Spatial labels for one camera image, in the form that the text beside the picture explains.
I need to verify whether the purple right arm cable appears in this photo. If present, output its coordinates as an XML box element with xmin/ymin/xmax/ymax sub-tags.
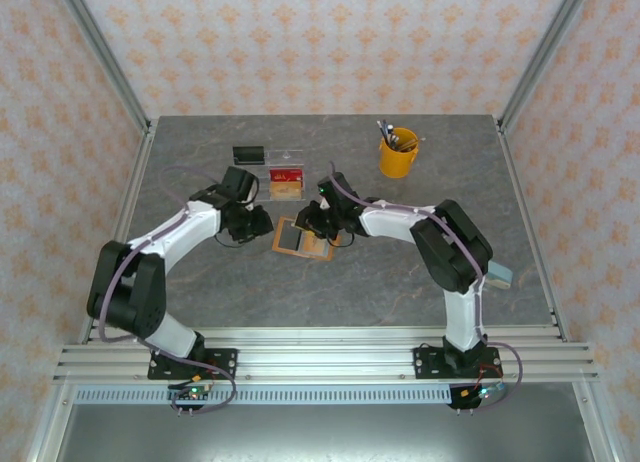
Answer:
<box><xmin>327</xmin><ymin>161</ymin><xmax>526</xmax><ymax>414</ymax></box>

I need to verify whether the orange leather card holder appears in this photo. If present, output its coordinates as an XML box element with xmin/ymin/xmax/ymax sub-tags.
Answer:
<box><xmin>271</xmin><ymin>215</ymin><xmax>337</xmax><ymax>262</ymax></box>

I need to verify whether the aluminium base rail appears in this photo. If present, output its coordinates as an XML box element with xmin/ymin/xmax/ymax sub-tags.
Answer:
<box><xmin>52</xmin><ymin>325</ymin><xmax>600</xmax><ymax>384</ymax></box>

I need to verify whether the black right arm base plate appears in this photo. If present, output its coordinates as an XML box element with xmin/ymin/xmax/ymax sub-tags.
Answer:
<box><xmin>413</xmin><ymin>346</ymin><xmax>503</xmax><ymax>381</ymax></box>

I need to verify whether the yellow pen cup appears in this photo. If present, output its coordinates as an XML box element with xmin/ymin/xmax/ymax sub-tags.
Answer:
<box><xmin>378</xmin><ymin>126</ymin><xmax>420</xmax><ymax>179</ymax></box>

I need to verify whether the grey slotted cable duct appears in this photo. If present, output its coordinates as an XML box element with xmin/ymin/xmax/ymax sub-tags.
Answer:
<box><xmin>74</xmin><ymin>387</ymin><xmax>454</xmax><ymax>404</ymax></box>

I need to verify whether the plain black card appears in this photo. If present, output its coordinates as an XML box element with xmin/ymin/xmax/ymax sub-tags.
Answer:
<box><xmin>232</xmin><ymin>145</ymin><xmax>265</xmax><ymax>166</ymax></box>

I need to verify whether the gold VIP card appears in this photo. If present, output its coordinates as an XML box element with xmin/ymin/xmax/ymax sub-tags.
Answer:
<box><xmin>302</xmin><ymin>231</ymin><xmax>334</xmax><ymax>258</ymax></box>
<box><xmin>271</xmin><ymin>181</ymin><xmax>306</xmax><ymax>201</ymax></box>

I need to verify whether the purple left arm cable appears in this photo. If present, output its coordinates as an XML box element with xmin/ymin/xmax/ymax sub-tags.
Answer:
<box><xmin>97</xmin><ymin>164</ymin><xmax>237</xmax><ymax>416</ymax></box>

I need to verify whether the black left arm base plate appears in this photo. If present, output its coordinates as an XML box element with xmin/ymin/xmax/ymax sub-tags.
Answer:
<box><xmin>147</xmin><ymin>348</ymin><xmax>239</xmax><ymax>382</ymax></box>

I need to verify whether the grey metal sheet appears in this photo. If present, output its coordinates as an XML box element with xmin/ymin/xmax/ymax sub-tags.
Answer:
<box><xmin>29</xmin><ymin>404</ymin><xmax>619</xmax><ymax>462</ymax></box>

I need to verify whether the aluminium frame post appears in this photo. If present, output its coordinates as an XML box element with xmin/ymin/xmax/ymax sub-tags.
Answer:
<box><xmin>497</xmin><ymin>0</ymin><xmax>596</xmax><ymax>128</ymax></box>
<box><xmin>52</xmin><ymin>0</ymin><xmax>152</xmax><ymax>133</ymax></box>

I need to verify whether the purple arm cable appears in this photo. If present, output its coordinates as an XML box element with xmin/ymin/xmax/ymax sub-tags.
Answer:
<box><xmin>97</xmin><ymin>164</ymin><xmax>237</xmax><ymax>416</ymax></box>
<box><xmin>327</xmin><ymin>161</ymin><xmax>526</xmax><ymax>414</ymax></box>

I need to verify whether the light blue small box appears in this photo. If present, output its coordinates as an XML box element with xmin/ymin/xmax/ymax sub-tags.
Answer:
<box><xmin>487</xmin><ymin>261</ymin><xmax>515</xmax><ymax>289</ymax></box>

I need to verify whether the aluminium table side rail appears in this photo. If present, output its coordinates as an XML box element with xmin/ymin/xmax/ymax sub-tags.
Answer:
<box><xmin>492</xmin><ymin>116</ymin><xmax>571</xmax><ymax>344</ymax></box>
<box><xmin>79</xmin><ymin>119</ymin><xmax>160</xmax><ymax>344</ymax></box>

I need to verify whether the clear acrylic organizer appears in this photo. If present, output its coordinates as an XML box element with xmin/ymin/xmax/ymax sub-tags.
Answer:
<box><xmin>232</xmin><ymin>149</ymin><xmax>307</xmax><ymax>203</ymax></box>

